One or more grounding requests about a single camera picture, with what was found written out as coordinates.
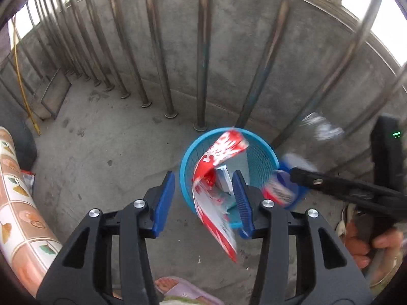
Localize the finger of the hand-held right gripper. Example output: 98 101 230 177
291 167 403 212

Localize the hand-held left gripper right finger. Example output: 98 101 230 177
231 170 372 305

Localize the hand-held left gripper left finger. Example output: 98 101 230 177
36 171 176 305

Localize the blue and white carton box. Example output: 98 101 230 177
214 164 236 194

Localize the blue mesh plastic wastebasket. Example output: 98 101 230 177
180 127 280 229

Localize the clear plastic bottle blue cap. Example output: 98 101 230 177
262 112 345 211

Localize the red and white plastic bag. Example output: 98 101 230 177
192 128 250 263

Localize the person's right hand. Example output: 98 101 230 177
345 219 406 270

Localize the pink slipper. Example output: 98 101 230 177
155 276 225 305

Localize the white fluffy cloth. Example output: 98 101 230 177
164 295 204 305

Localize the ginkgo leaf patterned tablecloth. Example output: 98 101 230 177
0 126 62 296

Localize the steel balcony railing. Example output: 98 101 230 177
0 0 407 153

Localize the yellow pole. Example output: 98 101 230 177
13 16 42 135

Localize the grey metal frame panel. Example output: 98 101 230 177
30 67 72 119

